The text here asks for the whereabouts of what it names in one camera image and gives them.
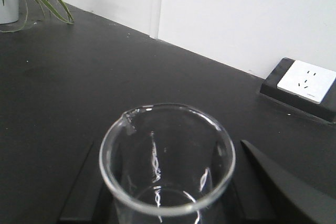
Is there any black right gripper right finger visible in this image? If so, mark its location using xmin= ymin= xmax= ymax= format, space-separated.
xmin=218 ymin=140 xmax=335 ymax=223

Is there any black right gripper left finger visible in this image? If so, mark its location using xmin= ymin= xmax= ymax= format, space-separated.
xmin=59 ymin=142 xmax=119 ymax=223

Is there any small clear glass beaker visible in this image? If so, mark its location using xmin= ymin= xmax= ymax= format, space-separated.
xmin=99 ymin=103 xmax=236 ymax=223

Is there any white plant pot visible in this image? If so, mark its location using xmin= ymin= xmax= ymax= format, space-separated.
xmin=1 ymin=0 xmax=19 ymax=25

